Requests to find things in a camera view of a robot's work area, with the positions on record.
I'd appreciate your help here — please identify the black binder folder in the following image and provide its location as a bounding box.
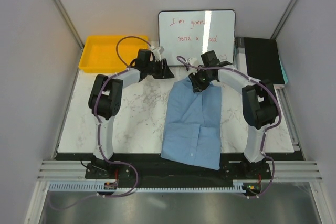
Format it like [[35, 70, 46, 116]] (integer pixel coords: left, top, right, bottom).
[[234, 37, 288, 85]]

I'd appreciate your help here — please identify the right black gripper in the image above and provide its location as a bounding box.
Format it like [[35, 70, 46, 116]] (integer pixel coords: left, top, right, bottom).
[[188, 68, 214, 93]]

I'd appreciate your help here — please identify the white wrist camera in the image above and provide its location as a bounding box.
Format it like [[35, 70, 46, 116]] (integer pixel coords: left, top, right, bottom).
[[150, 46, 164, 61], [186, 57, 200, 75]]

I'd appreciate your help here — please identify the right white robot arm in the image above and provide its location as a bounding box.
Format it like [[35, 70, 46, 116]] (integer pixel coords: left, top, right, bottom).
[[185, 50, 282, 179]]

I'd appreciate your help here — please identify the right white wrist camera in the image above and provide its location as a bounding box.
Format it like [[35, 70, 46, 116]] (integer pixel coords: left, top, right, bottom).
[[186, 57, 200, 75]]

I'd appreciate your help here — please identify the white slotted cable duct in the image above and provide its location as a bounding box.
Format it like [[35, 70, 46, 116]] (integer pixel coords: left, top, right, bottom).
[[48, 181, 256, 193]]

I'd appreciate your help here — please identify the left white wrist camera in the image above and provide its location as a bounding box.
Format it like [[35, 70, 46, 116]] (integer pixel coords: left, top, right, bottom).
[[150, 46, 164, 61]]

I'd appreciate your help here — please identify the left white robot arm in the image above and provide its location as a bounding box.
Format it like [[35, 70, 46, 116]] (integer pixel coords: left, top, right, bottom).
[[88, 46, 174, 178]]

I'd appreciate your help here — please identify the purple cable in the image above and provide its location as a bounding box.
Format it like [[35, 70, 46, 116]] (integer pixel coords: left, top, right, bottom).
[[48, 36, 154, 211], [176, 55, 282, 200]]

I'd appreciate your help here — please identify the blue long sleeve shirt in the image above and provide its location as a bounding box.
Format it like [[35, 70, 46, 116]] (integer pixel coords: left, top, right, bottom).
[[161, 78, 222, 170]]

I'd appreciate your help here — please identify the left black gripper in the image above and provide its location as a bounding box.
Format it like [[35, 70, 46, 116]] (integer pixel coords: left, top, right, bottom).
[[146, 59, 175, 80]]

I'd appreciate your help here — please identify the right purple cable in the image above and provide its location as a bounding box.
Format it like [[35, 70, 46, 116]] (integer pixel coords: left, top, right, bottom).
[[176, 55, 282, 200]]

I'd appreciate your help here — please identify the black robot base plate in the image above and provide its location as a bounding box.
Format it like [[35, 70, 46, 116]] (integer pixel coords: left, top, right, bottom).
[[56, 153, 271, 187]]

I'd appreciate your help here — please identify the small whiteboard with red writing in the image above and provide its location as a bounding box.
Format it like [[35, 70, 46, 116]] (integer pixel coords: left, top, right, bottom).
[[158, 9, 236, 66]]

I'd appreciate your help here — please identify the yellow plastic tray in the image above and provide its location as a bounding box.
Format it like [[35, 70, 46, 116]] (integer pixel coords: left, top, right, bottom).
[[78, 35, 149, 73]]

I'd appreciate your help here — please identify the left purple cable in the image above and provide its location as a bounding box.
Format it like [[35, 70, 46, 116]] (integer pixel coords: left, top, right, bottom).
[[48, 36, 154, 211]]

